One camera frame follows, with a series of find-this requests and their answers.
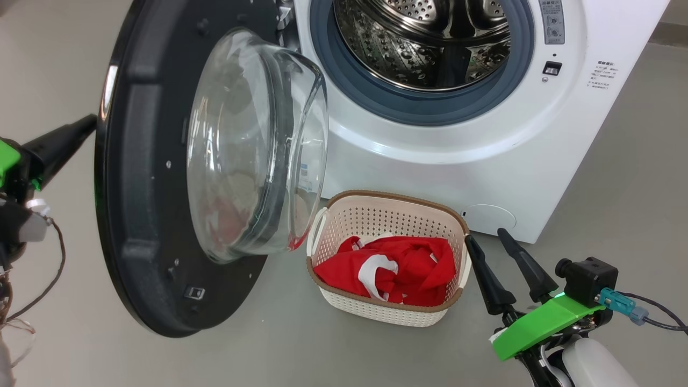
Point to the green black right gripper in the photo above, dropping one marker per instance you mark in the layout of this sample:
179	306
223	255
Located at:
543	322

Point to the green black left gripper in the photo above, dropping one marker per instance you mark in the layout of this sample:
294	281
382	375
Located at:
13	215

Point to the black round glass washer door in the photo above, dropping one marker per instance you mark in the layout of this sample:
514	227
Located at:
140	161

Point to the red garment with white trim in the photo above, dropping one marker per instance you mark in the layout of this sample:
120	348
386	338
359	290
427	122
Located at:
344	271

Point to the white front-load washing machine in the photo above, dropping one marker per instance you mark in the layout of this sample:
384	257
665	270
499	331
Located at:
430	172

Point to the cream perforated laundry basket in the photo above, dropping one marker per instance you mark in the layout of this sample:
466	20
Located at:
376	215

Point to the black door lock socket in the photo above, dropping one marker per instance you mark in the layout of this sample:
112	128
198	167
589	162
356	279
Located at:
552	68

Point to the stainless steel washing machine drum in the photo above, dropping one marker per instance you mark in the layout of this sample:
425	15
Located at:
419	54

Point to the round white filter cover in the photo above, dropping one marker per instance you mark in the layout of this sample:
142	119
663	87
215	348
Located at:
494	219

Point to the grey warning sticker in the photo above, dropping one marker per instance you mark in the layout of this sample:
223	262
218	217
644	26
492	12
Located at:
552	21

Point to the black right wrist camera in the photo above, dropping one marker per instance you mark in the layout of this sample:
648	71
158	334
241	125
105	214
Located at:
588	279

